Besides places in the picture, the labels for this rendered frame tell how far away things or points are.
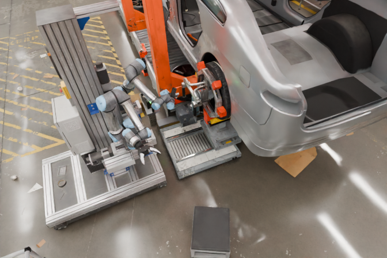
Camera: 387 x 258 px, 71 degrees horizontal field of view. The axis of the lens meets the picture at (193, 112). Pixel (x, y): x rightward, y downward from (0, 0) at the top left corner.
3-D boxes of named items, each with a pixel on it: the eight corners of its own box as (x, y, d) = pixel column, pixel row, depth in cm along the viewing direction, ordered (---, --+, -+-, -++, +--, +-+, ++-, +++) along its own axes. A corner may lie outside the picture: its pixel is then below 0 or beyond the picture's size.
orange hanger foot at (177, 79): (211, 88, 357) (211, 66, 332) (173, 99, 344) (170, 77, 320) (205, 80, 368) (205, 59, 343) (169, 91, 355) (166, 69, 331)
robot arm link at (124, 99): (121, 85, 227) (150, 135, 234) (109, 91, 222) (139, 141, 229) (124, 83, 217) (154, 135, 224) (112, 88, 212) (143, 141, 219)
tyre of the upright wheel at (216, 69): (235, 122, 327) (253, 99, 266) (217, 128, 321) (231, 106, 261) (215, 76, 347) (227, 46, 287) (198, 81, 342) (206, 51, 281)
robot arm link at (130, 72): (121, 69, 241) (159, 108, 248) (129, 63, 247) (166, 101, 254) (117, 75, 250) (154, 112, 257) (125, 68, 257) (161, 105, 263)
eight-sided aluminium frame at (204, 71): (220, 125, 302) (223, 88, 263) (215, 127, 301) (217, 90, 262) (201, 95, 338) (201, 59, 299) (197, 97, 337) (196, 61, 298)
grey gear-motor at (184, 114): (209, 123, 372) (209, 105, 347) (181, 132, 362) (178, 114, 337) (204, 114, 384) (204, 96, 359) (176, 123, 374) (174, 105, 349)
